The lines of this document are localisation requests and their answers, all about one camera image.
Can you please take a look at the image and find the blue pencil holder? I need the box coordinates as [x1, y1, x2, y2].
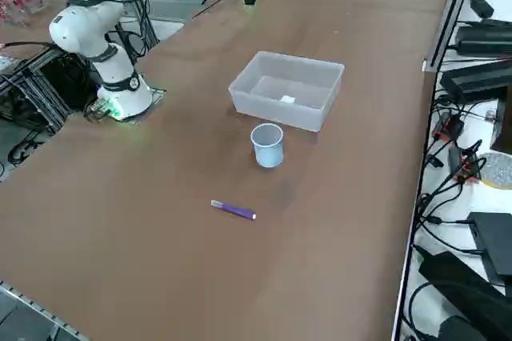
[250, 123, 285, 169]

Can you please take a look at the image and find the purple marker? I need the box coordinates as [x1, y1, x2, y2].
[210, 199, 258, 222]

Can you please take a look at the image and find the clear plastic box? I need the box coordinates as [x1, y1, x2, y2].
[228, 50, 346, 133]

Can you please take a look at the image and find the dark brown box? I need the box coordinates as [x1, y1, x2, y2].
[491, 86, 512, 154]

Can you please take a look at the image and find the flat black box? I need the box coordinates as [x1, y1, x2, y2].
[466, 211, 512, 286]

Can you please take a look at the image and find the green connector board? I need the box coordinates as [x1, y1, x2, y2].
[84, 97, 121, 121]

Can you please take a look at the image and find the small black power adapter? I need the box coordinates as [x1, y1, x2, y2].
[467, 0, 495, 20]

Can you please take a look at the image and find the black power supply brick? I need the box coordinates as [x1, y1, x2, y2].
[439, 59, 512, 104]
[455, 24, 512, 58]

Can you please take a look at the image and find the red and black plug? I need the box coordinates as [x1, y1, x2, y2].
[434, 113, 465, 142]

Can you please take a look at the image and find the black adapter with red clips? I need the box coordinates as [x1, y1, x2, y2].
[447, 146, 483, 184]

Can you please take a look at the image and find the round glitter coaster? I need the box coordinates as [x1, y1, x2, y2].
[478, 151, 512, 191]

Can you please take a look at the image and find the long black bar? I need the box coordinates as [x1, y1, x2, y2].
[418, 251, 512, 341]

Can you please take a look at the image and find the aluminium camera post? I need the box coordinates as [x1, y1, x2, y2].
[422, 0, 479, 74]

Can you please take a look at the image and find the black aluminium frame rack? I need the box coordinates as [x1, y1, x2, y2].
[0, 42, 101, 136]

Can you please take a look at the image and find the silver aluminium rail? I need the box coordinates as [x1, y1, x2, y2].
[0, 279, 91, 341]

